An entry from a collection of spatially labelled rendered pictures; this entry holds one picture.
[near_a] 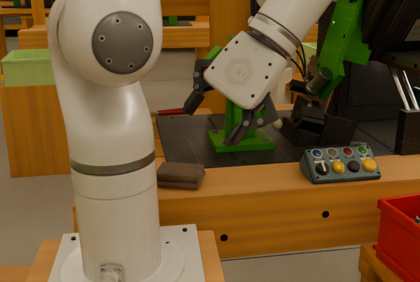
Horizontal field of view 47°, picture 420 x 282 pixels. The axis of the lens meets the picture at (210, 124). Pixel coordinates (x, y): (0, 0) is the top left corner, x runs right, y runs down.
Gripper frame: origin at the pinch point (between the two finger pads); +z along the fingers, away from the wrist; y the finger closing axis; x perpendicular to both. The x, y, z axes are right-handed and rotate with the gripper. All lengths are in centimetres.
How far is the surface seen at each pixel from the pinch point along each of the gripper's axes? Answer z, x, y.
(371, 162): -11.1, 36.7, 19.4
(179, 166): 13.0, 21.8, -9.6
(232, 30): -21, 62, -39
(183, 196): 16.1, 16.8, -2.9
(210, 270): 19.7, 6.8, 12.6
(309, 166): -2.9, 31.8, 10.4
